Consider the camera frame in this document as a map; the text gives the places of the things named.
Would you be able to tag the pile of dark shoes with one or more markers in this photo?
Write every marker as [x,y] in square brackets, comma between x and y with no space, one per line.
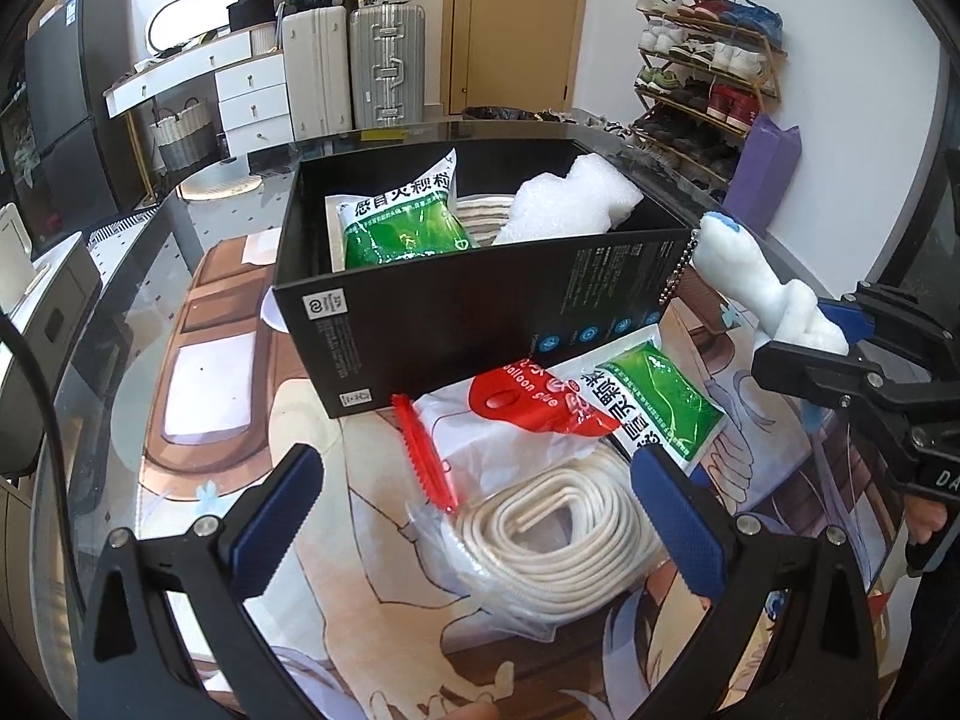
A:
[540,114]

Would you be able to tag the metal shoe rack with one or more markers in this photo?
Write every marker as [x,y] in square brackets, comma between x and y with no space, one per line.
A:
[739,116]

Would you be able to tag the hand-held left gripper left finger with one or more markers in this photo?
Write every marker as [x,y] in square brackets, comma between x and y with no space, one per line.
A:
[277,532]

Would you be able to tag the anime printed table mat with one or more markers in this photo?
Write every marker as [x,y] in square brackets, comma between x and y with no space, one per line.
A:
[225,390]

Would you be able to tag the wooden door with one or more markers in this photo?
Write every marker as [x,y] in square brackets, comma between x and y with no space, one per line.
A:
[517,30]

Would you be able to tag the grey side cabinet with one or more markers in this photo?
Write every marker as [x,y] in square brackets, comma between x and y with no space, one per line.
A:
[52,300]

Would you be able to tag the black cardboard box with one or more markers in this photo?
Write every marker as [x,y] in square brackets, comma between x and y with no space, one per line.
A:
[450,315]

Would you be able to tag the woven laundry basket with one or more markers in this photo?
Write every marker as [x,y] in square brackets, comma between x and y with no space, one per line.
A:
[184,135]

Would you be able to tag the rows of assorted sneakers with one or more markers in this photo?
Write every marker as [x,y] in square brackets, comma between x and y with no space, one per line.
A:
[712,56]

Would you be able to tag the purple bag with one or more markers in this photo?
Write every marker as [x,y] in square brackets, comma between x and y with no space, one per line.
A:
[757,172]

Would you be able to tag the red balloon glue packet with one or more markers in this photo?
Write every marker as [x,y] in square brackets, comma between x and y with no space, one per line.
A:
[525,397]

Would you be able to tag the white foam block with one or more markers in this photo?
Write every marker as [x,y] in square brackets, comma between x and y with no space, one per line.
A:
[562,195]

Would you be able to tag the round white rug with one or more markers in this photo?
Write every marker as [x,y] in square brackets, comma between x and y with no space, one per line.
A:
[221,181]

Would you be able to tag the white plush toy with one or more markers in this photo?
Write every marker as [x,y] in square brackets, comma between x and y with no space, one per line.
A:
[750,285]

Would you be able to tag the silver suitcase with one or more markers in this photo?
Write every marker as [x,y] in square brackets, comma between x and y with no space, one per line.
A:
[386,64]

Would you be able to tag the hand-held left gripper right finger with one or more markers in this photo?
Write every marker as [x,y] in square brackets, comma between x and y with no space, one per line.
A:
[675,525]

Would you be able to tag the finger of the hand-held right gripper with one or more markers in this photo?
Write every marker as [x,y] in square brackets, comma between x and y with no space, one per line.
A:
[810,367]
[844,315]

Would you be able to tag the person's right hand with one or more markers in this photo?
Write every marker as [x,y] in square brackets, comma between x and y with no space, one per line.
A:
[924,519]

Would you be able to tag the oval mirror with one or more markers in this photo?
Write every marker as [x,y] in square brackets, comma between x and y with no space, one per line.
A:
[191,15]

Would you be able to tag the black round container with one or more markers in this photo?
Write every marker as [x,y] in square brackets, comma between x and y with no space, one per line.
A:
[253,15]

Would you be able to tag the white suitcase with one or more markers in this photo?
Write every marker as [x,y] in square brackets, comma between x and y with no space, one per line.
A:
[315,71]

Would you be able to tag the dark glass cabinet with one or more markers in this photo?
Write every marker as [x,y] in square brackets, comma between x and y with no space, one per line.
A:
[15,150]

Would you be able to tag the green white medicine packet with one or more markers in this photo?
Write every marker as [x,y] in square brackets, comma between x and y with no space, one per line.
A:
[397,229]
[660,397]

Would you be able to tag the white dressing table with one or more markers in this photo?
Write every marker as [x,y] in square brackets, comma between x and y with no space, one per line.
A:
[247,94]

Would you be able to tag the dark grey fridge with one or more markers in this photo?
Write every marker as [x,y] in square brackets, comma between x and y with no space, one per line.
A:
[71,105]

